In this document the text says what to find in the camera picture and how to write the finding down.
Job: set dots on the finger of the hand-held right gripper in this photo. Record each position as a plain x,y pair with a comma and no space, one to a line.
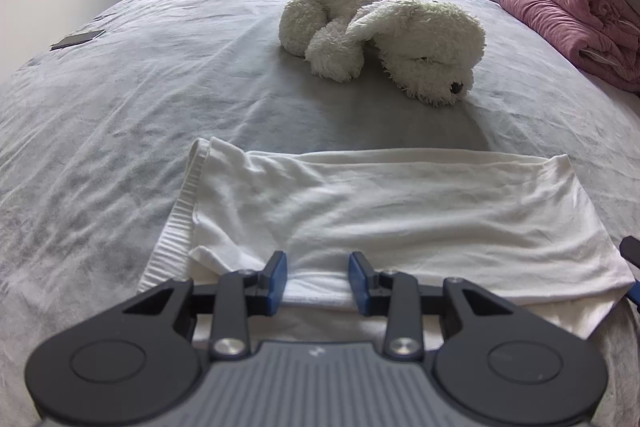
637,294
632,249

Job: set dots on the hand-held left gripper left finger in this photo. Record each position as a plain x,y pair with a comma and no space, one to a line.
277,282

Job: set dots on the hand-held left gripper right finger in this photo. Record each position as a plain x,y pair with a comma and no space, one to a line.
357,282

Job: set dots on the white pants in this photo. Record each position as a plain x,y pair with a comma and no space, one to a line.
400,207

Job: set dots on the grey bed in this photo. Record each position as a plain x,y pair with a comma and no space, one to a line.
125,132

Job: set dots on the folded maroon quilt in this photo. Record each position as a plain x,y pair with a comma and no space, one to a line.
565,17

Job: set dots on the white plush dog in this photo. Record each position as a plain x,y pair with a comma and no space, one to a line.
400,37

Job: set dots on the smartphone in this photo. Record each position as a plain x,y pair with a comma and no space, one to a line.
77,40

